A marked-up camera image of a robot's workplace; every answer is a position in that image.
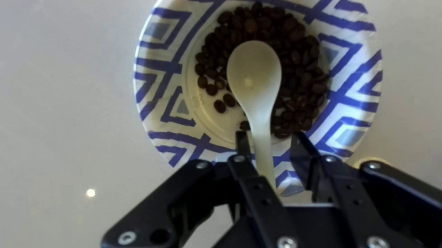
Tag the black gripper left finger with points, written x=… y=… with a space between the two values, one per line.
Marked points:
x=258 y=201

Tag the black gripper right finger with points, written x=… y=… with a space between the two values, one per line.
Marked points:
x=368 y=201

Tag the white plastic spoon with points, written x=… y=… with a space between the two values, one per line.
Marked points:
x=255 y=73

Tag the pile of coffee beans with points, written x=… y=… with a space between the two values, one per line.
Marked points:
x=299 y=69

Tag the patterned small bowl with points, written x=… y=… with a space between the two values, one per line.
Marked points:
x=161 y=91

